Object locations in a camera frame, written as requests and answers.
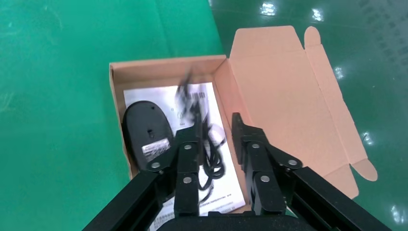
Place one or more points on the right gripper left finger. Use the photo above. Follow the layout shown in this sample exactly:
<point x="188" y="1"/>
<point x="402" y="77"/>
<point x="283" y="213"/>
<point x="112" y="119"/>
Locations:
<point x="187" y="178"/>

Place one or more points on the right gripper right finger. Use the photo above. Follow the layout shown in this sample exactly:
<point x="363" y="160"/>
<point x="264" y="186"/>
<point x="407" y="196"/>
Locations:
<point x="264" y="191"/>

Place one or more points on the open brown cardboard box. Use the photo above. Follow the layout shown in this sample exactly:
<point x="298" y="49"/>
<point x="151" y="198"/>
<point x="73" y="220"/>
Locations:
<point x="280" y="105"/>

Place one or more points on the white printed paper sheet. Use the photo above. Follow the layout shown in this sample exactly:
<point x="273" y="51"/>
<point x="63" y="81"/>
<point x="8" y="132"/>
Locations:
<point x="149" y="95"/>

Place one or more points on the green table mat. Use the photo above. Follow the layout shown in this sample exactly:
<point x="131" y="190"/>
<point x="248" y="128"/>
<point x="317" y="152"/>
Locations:
<point x="79" y="79"/>

